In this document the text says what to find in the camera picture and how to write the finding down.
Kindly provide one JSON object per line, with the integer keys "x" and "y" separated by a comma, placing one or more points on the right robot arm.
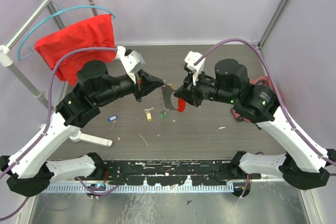
{"x": 300, "y": 166}

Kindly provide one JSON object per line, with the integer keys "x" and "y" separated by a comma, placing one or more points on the reddish shirt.
{"x": 262, "y": 82}

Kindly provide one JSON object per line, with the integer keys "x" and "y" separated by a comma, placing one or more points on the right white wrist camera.
{"x": 194, "y": 65}

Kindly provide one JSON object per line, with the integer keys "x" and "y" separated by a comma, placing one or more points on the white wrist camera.
{"x": 194, "y": 65}
{"x": 132, "y": 62}

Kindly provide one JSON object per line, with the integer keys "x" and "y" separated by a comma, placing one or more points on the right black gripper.
{"x": 190, "y": 95}

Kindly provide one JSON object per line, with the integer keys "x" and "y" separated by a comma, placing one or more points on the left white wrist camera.
{"x": 132, "y": 62}

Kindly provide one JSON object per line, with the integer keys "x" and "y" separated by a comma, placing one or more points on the blue tag key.
{"x": 112, "y": 118}

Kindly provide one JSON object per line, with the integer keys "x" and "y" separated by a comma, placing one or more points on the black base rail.
{"x": 169, "y": 172}

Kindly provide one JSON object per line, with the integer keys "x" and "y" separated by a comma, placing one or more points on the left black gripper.
{"x": 145, "y": 83}

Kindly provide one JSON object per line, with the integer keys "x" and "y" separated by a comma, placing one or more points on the red cloth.
{"x": 92, "y": 32}

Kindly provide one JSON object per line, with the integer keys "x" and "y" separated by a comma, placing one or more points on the metal key holder red handle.
{"x": 169, "y": 102}

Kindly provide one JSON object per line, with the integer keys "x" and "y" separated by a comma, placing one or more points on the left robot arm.
{"x": 30, "y": 170}

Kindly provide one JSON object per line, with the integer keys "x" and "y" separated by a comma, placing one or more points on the teal clothes hanger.
{"x": 94, "y": 7}

